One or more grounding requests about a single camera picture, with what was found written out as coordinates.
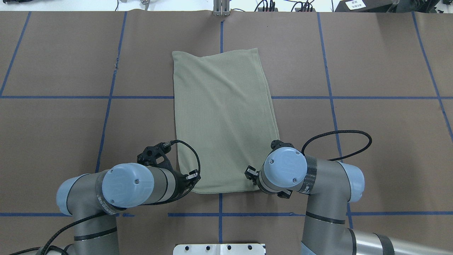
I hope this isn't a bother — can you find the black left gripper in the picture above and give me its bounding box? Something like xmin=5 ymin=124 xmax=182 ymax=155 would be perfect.
xmin=137 ymin=142 xmax=201 ymax=199

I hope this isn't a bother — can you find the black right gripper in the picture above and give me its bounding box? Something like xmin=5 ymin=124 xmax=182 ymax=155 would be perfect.
xmin=245 ymin=140 xmax=294 ymax=199

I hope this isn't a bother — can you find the olive green long-sleeve shirt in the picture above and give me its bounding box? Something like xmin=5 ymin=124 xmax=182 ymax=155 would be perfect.
xmin=172 ymin=48 xmax=279 ymax=194

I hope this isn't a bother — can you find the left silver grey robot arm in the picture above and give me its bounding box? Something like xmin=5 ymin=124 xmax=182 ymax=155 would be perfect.
xmin=36 ymin=140 xmax=201 ymax=255

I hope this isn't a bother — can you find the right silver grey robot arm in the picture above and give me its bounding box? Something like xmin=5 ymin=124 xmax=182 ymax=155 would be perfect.
xmin=245 ymin=140 xmax=452 ymax=255

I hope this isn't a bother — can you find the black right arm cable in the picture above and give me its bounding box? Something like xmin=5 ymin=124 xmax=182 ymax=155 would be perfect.
xmin=302 ymin=130 xmax=373 ymax=162

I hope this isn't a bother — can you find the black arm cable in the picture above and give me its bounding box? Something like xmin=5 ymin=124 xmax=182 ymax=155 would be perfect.
xmin=302 ymin=130 xmax=373 ymax=162
xmin=7 ymin=140 xmax=201 ymax=255

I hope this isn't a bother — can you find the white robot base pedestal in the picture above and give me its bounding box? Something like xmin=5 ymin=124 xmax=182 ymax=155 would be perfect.
xmin=173 ymin=243 xmax=266 ymax=255

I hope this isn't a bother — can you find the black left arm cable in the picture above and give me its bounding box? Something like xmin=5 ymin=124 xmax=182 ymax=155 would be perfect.
xmin=7 ymin=140 xmax=201 ymax=255

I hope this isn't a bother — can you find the aluminium frame post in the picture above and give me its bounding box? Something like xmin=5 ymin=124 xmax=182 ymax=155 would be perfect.
xmin=213 ymin=0 xmax=231 ymax=16

